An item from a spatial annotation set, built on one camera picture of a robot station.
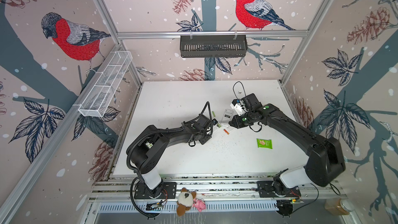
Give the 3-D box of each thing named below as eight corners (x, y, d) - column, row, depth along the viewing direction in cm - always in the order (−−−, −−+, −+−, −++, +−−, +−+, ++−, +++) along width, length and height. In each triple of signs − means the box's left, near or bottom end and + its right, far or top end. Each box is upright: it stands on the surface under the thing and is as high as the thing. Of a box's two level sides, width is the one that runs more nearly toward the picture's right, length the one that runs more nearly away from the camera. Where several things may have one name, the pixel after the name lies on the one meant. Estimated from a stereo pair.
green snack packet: (257, 147, 90) (258, 145, 88) (256, 140, 93) (257, 138, 91) (271, 148, 89) (273, 147, 87) (270, 141, 92) (271, 139, 90)
